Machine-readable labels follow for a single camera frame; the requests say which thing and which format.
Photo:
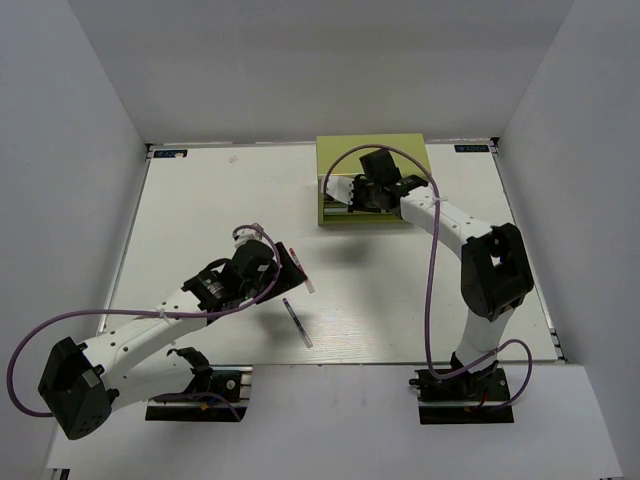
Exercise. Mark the green metal tool chest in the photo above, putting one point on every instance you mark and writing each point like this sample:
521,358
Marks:
330,148

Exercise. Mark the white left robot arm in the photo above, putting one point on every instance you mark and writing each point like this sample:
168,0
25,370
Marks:
83,383

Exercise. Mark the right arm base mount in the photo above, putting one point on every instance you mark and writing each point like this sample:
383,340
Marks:
462,400

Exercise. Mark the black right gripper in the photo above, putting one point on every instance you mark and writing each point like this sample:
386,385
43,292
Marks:
357,205

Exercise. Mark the red refill pen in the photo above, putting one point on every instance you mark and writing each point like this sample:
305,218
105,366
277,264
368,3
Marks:
308,283

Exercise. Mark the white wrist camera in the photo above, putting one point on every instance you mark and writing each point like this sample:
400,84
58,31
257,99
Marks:
340,189
243,234

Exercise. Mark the corner label sticker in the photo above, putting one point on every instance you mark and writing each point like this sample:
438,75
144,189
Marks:
170,153
471,148

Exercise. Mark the left corner label sticker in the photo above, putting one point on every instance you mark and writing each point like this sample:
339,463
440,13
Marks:
170,153

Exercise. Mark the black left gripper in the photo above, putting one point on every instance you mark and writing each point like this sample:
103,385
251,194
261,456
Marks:
291,275

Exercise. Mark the right corner label sticker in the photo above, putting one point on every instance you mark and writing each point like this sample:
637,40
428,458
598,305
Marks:
471,148

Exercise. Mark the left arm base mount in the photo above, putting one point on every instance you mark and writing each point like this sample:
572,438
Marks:
225,395

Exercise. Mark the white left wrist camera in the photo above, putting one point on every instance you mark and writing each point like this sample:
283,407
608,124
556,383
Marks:
243,234

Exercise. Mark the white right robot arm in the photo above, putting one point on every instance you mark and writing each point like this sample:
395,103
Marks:
495,273

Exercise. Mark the blue refill pen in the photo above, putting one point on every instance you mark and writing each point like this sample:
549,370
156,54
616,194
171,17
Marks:
302,332

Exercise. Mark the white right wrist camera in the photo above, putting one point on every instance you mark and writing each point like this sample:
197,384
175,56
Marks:
340,189

